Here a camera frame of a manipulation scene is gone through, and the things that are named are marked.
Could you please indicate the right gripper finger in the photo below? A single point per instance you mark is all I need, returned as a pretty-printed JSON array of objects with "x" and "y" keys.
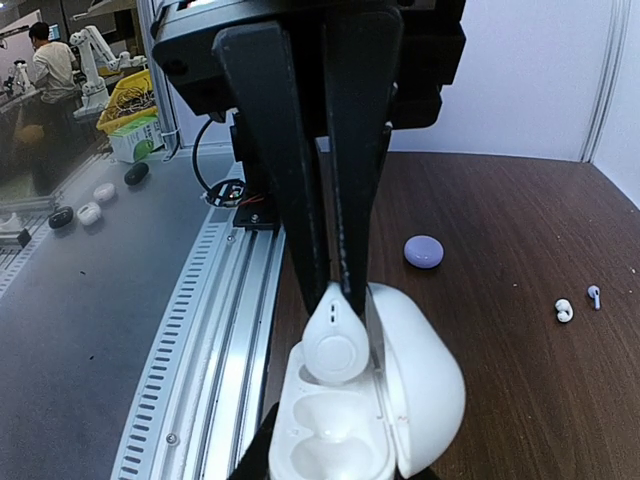
[{"x": 254, "y": 465}]

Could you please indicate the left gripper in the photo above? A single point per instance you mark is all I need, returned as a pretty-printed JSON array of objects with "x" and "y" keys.
[{"x": 361, "y": 47}]

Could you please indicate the white clip earbud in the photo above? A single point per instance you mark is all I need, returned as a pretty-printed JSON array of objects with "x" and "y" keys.
[
  {"x": 564, "y": 310},
  {"x": 335, "y": 342}
]

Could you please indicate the white charging case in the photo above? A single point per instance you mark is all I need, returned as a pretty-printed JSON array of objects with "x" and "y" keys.
[{"x": 396, "y": 418}]

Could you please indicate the black case off table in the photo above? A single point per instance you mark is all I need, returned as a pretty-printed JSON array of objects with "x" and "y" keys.
[
  {"x": 136, "y": 174},
  {"x": 60, "y": 217}
]

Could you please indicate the purple round charging case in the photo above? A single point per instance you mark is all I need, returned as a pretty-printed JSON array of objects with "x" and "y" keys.
[{"x": 424, "y": 252}]

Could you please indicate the pink case off table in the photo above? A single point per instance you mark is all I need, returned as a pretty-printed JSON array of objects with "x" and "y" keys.
[{"x": 104, "y": 193}]

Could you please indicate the white case off table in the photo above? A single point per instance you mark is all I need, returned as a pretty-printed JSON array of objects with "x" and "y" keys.
[{"x": 89, "y": 214}]

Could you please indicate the yellow plastic bin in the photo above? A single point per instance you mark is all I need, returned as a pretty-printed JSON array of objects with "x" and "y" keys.
[{"x": 132, "y": 98}]

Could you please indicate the green white box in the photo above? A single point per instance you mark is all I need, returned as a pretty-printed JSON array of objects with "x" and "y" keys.
[{"x": 136, "y": 140}]

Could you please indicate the small white background robot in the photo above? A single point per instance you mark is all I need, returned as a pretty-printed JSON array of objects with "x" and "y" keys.
[{"x": 90, "y": 43}]

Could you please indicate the person in background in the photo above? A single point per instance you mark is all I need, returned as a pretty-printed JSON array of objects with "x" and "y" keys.
[{"x": 53, "y": 64}]

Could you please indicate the purple stem earbud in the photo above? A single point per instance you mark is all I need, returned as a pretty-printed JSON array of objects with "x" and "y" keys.
[{"x": 594, "y": 293}]

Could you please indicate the front aluminium rail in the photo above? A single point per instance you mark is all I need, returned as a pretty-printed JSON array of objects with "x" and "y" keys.
[{"x": 198, "y": 402}]

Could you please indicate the right aluminium frame post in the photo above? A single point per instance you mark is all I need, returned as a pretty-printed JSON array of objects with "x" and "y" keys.
[{"x": 619, "y": 20}]

